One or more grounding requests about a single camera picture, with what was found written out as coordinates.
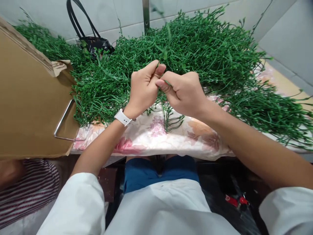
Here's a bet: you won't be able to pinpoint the person's left hand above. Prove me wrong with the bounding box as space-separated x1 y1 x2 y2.
125 60 167 120

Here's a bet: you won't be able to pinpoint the person's right hand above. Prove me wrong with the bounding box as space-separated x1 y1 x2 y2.
155 72 214 118

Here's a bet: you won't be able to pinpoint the green plastic stem sprig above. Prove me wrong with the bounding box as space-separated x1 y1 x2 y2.
156 22 174 81

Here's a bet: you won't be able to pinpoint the pile of green plastic stems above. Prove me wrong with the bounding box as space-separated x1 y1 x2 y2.
12 4 313 150

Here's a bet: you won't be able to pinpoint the floral patterned cloth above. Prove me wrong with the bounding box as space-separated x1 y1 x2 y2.
70 58 313 162

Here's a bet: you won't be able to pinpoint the black handbag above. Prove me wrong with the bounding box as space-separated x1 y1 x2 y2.
66 0 116 59

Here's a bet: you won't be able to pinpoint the metal pole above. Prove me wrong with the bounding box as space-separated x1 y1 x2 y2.
142 0 150 34

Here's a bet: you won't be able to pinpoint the person's legs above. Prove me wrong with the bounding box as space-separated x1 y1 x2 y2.
123 155 201 194

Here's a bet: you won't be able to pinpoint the red plastic object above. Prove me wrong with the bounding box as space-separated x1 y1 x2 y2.
224 194 249 210

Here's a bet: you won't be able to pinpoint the person's body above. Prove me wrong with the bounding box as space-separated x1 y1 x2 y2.
104 180 246 235

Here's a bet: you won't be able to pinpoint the brown cardboard box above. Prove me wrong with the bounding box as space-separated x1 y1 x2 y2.
0 16 81 161

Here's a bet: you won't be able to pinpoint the bent metal wire handle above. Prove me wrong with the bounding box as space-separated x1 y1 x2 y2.
53 99 88 142

